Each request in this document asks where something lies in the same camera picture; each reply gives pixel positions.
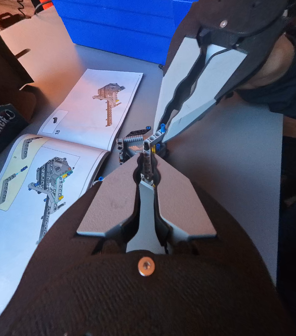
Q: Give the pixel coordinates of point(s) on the lego instruction booklet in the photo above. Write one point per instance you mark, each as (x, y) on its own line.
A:
(90, 105)

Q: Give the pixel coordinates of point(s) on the grey lego model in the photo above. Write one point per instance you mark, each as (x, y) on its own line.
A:
(132, 147)

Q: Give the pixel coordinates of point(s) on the person's right forearm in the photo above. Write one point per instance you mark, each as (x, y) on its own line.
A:
(295, 91)

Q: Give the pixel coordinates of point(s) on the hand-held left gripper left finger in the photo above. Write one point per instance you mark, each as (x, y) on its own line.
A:
(108, 199)

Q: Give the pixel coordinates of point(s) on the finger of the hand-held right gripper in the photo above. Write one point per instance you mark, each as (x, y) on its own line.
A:
(213, 78)
(174, 68)

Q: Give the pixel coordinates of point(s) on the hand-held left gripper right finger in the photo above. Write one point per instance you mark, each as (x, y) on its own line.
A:
(182, 204)

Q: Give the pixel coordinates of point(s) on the blue plastic bin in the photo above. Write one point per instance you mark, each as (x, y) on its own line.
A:
(121, 23)

